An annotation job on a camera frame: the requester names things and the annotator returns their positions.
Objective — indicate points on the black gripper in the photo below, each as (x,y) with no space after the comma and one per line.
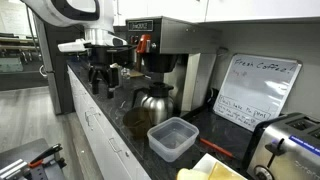
(101,55)

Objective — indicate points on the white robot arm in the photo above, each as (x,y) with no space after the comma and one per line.
(50,13)

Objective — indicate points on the clear plastic tupperware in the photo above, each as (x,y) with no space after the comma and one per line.
(171,140)

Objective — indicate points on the dark tall cabinet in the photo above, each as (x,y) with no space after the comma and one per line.
(60,83)

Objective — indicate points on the brown plastic cup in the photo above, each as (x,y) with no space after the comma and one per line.
(136,121)

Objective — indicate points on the white lower cabinets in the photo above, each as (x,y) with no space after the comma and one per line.
(96,143)

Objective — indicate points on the white cabinets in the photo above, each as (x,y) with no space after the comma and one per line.
(96,143)
(233,8)

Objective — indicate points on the steel coffee carafe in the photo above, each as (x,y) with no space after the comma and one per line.
(158,105)

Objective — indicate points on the black brew basket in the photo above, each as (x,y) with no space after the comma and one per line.
(160,63)

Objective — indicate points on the round steel cabinet lock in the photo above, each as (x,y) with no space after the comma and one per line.
(126,154)

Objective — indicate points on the black and red hand tool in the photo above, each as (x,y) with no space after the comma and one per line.
(46,154)

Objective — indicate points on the cluttered background shelving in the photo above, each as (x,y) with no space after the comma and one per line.
(13,63)

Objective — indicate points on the dark work table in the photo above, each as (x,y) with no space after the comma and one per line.
(20,150)

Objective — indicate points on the grey metal bars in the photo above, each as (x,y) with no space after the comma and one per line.
(11,168)

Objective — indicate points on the white square plate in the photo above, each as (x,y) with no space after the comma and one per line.
(202,163)

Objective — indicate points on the red pen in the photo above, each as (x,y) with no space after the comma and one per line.
(216,147)

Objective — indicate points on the white upper cabinets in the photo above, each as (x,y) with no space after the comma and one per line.
(233,8)

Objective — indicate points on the whiteboard with handwriting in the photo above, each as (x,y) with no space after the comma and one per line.
(256,90)

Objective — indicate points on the stainless steel toaster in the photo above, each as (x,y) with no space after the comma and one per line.
(286,156)

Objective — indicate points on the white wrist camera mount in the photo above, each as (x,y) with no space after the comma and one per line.
(71,46)

